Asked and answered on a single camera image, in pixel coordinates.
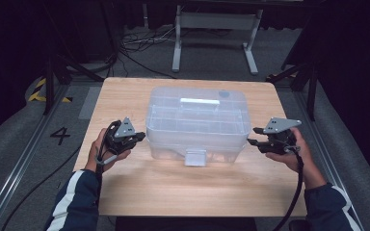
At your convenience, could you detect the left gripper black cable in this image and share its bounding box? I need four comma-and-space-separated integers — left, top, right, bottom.
94, 121, 118, 206

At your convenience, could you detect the clear plastic storage box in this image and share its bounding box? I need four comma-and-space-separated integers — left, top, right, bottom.
145, 86, 252, 167

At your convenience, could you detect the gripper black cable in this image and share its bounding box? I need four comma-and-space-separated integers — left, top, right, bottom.
94, 121, 118, 206
271, 145, 304, 231

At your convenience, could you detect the tangle of floor cables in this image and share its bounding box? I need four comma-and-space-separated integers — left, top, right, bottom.
119, 27, 177, 80

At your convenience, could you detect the black metal stand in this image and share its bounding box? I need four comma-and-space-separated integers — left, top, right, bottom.
266, 61, 319, 122
42, 54, 105, 116

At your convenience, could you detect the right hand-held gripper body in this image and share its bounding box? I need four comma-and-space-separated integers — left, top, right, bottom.
259, 117, 303, 155

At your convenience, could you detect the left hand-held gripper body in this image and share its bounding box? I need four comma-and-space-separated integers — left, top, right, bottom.
104, 116, 139, 157

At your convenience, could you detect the yellow black hazard tape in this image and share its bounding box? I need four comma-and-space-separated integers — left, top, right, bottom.
28, 77, 73, 104

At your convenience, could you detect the grey metal pole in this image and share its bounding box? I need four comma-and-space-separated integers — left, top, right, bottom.
142, 3, 150, 30

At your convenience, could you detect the person's right hand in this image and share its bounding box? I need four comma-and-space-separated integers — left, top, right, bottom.
265, 128, 327, 191

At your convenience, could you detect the black floor cable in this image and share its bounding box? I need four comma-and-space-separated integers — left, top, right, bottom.
1, 143, 83, 231

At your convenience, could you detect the aluminium floor rail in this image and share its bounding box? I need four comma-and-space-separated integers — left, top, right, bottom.
293, 90, 364, 231
0, 83, 71, 231

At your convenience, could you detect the grey metal desk frame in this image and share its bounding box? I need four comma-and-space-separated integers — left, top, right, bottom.
172, 4, 264, 76

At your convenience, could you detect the person's left hand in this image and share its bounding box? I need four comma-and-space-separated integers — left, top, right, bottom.
85, 128, 132, 174

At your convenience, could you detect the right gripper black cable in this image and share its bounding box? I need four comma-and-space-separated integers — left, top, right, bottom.
271, 145, 304, 231

